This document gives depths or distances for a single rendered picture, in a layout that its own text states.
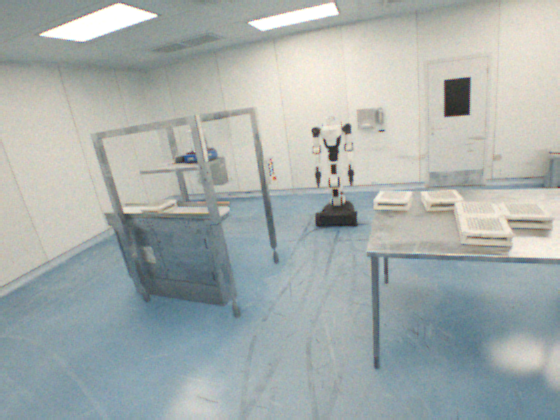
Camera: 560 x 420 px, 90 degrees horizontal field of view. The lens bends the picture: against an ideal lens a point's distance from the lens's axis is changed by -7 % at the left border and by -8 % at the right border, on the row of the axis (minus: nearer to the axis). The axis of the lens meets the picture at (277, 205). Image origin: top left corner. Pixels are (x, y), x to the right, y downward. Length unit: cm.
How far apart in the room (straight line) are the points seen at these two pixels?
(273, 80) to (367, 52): 170
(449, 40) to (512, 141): 193
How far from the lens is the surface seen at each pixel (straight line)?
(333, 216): 428
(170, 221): 283
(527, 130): 620
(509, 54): 604
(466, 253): 179
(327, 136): 421
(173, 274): 321
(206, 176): 234
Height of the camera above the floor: 172
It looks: 18 degrees down
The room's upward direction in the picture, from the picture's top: 8 degrees counter-clockwise
